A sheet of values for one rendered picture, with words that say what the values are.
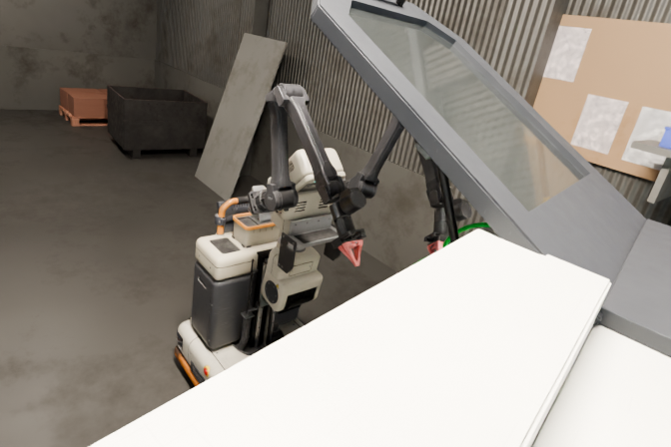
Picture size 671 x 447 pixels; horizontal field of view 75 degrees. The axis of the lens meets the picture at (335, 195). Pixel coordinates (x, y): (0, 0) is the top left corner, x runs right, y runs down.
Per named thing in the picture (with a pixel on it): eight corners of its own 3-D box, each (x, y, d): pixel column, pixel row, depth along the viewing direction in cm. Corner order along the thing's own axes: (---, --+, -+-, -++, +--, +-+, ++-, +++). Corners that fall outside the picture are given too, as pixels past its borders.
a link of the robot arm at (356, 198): (337, 186, 144) (317, 188, 138) (358, 170, 135) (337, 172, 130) (350, 219, 141) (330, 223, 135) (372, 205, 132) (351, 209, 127)
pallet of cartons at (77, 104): (134, 114, 739) (134, 90, 725) (151, 126, 686) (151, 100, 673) (58, 113, 667) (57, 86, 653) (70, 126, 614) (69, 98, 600)
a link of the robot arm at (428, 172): (418, 120, 178) (399, 111, 172) (429, 111, 174) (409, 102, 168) (446, 212, 156) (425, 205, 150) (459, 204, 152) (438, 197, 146)
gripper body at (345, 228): (349, 236, 129) (342, 214, 131) (332, 247, 136) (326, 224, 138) (366, 233, 132) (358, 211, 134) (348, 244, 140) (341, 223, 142)
